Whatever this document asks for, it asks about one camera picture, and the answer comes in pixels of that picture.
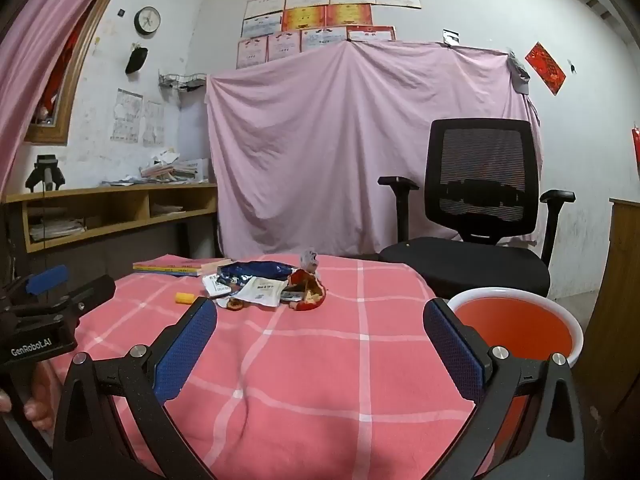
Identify blue foil wrapper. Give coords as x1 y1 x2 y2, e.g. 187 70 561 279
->
216 260 293 286

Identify black mesh office chair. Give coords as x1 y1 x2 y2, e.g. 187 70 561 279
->
377 118 577 301

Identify white medicine sachet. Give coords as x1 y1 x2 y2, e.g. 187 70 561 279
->
240 276 290 308

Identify red wrapper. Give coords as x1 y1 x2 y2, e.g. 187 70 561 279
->
286 269 327 312

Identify white cardboard box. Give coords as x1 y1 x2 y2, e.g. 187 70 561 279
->
172 158 211 183

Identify pink hanging sheet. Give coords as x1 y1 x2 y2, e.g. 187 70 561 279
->
206 39 543 261

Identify metal wall rack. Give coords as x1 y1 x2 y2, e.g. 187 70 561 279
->
159 71 207 93

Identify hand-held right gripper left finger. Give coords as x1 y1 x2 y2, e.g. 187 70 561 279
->
52 296 218 480

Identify pink curtain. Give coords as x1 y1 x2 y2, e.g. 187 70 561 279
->
0 0 126 201

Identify paper wall poster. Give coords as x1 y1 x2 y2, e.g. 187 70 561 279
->
112 88 144 144
143 100 166 147

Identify black tripod device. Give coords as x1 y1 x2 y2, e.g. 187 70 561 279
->
26 156 67 193

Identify wooden shelf desk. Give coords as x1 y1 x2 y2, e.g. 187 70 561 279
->
4 182 219 254

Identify pink checked blanket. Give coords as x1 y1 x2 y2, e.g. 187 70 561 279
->
45 252 501 480

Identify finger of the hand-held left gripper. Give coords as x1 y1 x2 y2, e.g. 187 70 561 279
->
11 274 117 331
0 265 70 307

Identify wooden cabinet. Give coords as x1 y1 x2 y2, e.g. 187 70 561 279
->
575 197 640 461

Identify red bucket with white rim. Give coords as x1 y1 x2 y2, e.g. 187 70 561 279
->
446 287 585 466

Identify wooden window frame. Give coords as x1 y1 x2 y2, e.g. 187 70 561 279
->
24 0 136 146

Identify person's left hand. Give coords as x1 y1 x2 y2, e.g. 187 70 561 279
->
0 391 55 432

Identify red hanging cloth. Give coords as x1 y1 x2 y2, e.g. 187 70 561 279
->
30 25 81 126

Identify black hanging pouch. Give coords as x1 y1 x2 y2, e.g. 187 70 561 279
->
125 42 149 75

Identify stack of papers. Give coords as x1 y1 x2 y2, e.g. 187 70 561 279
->
29 217 86 242

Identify red paper wall decoration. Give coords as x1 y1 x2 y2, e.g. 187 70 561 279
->
525 41 567 96

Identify round wall clock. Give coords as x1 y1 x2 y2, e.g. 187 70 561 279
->
134 6 161 36

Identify pink book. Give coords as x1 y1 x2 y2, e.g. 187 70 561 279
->
132 255 233 278

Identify pile of loose papers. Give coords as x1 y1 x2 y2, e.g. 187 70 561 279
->
102 147 181 187

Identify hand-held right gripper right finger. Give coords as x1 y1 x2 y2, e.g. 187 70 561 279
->
422 297 586 480

